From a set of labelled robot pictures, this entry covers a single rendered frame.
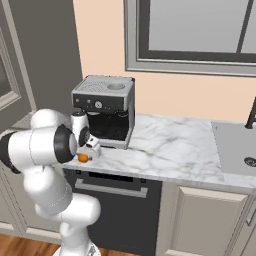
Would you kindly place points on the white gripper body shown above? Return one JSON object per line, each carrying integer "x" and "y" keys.
{"x": 93, "y": 148}

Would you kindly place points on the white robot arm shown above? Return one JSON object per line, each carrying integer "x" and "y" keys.
{"x": 43, "y": 186}

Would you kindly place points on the orange tangerine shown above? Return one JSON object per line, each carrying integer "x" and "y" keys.
{"x": 82, "y": 158}

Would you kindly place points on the grey tall cabinet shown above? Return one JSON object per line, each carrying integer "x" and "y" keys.
{"x": 53, "y": 56}

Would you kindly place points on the grey tall cabinet door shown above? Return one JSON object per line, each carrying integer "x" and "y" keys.
{"x": 11, "y": 66}

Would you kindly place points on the silver black coffee machine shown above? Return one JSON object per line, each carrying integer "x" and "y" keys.
{"x": 110, "y": 100}

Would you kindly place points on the black dishwasher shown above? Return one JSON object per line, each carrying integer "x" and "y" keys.
{"x": 123, "y": 220}

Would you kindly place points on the beige cupboard run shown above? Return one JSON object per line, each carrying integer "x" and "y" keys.
{"x": 16, "y": 206}

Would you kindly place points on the beige cupboard door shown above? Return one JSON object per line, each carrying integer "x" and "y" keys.
{"x": 206, "y": 226}
{"x": 248, "y": 240}

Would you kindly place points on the grey sink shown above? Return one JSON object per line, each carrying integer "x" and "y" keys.
{"x": 236, "y": 150}

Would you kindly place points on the grey framed window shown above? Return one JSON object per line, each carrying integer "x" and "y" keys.
{"x": 200, "y": 30}

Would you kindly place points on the black tap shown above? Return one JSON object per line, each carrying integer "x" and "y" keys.
{"x": 251, "y": 116}

